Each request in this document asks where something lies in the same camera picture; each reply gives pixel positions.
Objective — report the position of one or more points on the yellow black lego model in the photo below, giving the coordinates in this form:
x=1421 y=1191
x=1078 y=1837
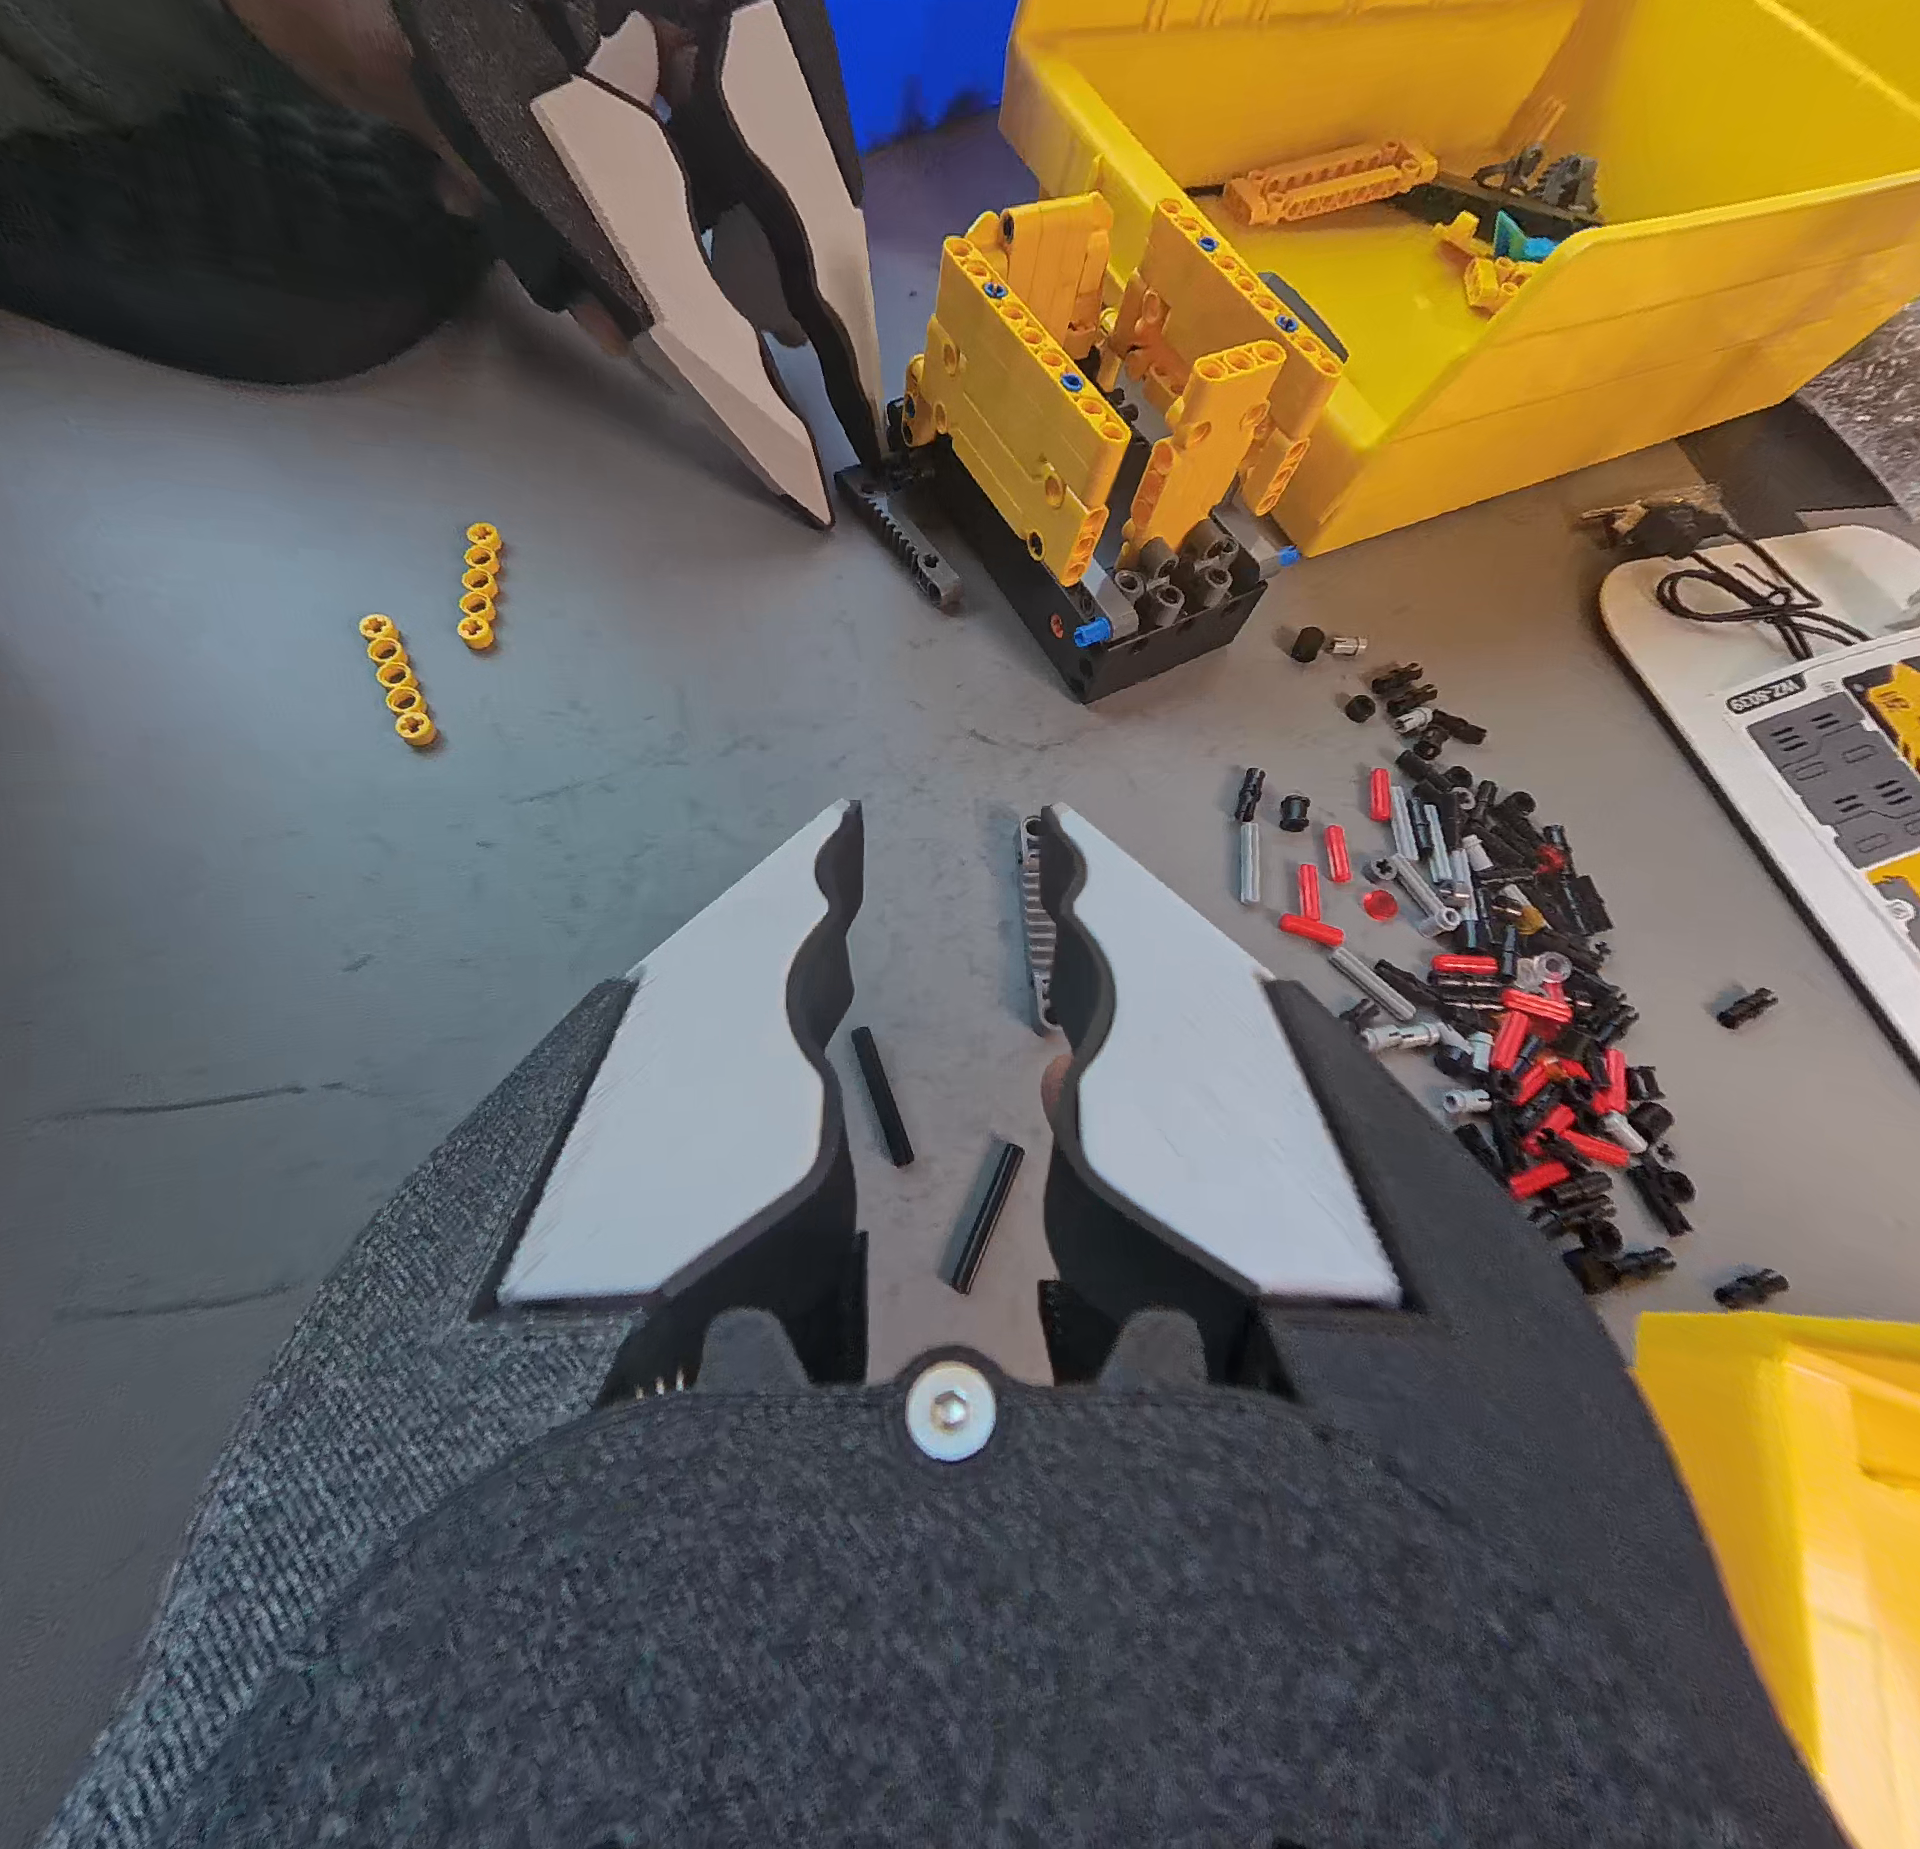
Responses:
x=1034 y=393

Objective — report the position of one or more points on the clear bubble wrap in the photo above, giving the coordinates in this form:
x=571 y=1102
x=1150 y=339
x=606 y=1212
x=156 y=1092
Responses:
x=1868 y=393

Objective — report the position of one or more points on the orange lego frame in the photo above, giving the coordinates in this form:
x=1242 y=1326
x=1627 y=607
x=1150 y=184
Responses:
x=1326 y=181

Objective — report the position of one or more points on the black lego axle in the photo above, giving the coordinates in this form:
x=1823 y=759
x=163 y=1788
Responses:
x=983 y=1217
x=884 y=1099

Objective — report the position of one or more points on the yellow lego beam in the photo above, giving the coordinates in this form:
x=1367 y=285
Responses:
x=398 y=680
x=481 y=588

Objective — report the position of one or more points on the black lego beam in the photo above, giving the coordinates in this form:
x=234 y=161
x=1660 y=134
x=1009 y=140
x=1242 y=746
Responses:
x=1471 y=203

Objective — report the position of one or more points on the yellow plastic bin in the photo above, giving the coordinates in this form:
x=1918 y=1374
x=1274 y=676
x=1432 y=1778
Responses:
x=1799 y=1504
x=1650 y=380

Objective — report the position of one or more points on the person's left hand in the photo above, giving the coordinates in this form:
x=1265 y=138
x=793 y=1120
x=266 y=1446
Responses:
x=300 y=2

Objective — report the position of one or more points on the yellow lego connector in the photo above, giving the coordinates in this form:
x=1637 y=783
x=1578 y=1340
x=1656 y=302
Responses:
x=1485 y=277

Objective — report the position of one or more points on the lego sticker sheet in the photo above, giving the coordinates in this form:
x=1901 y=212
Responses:
x=1830 y=768

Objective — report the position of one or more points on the blue plastic bin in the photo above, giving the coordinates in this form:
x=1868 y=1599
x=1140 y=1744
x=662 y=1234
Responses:
x=915 y=34

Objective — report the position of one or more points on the pile of small lego pins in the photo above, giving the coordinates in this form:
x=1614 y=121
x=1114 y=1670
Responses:
x=1516 y=978

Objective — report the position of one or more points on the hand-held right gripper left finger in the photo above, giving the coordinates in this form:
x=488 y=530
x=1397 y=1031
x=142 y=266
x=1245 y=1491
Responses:
x=691 y=1099

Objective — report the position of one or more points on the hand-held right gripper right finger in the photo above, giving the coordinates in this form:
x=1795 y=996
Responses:
x=1215 y=1099

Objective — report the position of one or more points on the grey lego gear rack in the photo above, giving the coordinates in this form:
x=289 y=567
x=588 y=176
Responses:
x=1033 y=920
x=899 y=537

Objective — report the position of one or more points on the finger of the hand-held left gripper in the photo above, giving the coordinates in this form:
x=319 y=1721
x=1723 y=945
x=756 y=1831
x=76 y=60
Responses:
x=646 y=243
x=793 y=184

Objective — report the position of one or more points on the teal lego piece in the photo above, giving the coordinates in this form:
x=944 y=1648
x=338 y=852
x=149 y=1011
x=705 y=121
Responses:
x=1530 y=240

